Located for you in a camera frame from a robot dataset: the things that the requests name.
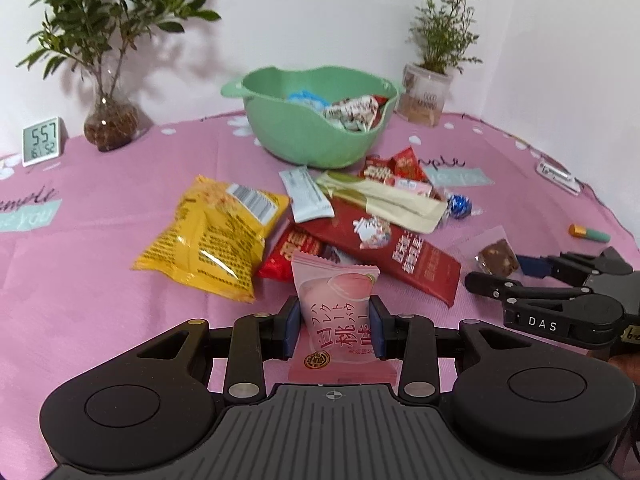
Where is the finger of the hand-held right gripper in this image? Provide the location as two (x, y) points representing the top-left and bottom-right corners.
(465, 271), (593, 335)
(516, 246), (632, 289)

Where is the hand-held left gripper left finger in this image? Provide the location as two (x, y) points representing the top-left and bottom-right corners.
(135, 296), (304, 406)

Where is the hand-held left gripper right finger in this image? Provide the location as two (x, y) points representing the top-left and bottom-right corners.
(369, 296), (535, 406)

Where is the clear brownie packet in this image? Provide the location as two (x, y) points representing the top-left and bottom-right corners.
(461, 226), (522, 277)

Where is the pink peach snack packet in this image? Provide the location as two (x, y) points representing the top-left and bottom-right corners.
(289, 251), (398, 386)

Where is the red packet with yellow print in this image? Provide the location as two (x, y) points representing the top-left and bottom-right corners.
(256, 227), (328, 282)

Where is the long red cartoon packet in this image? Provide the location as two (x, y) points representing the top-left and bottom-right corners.
(299, 199), (462, 308)

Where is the dark brown snack packet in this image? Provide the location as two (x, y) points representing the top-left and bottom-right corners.
(320, 242), (361, 267)

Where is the blue foil chocolate ball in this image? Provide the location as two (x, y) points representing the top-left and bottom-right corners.
(445, 192), (483, 222)

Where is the yellow snack bag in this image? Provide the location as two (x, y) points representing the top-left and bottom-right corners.
(131, 175), (292, 305)

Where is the cream and green long packet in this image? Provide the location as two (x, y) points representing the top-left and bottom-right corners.
(315, 170), (449, 235)

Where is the grey and white snack packet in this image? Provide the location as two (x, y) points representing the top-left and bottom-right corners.
(278, 166), (335, 224)

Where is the small red candy packet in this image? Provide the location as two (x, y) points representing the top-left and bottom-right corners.
(390, 146), (432, 183)

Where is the green plastic bowl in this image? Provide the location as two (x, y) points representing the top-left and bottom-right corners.
(221, 65), (406, 170)

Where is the red and white patterned bag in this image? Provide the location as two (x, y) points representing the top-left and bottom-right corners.
(322, 95), (390, 132)

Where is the blue snack packet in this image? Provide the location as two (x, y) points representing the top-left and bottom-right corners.
(286, 90), (327, 109)

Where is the teal and gold tube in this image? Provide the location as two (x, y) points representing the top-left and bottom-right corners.
(568, 223), (612, 242)

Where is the small white device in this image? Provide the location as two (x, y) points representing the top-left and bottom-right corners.
(535, 158), (584, 196)

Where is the pink printed tablecloth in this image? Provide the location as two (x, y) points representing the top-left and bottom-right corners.
(0, 110), (640, 466)

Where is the small plant in labelled jar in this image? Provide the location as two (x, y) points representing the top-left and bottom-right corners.
(399, 0), (483, 127)

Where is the leafy plant in glass vase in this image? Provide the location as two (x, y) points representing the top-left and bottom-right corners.
(27, 0), (223, 152)

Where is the white digital clock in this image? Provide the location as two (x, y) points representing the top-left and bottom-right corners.
(21, 116), (66, 167)

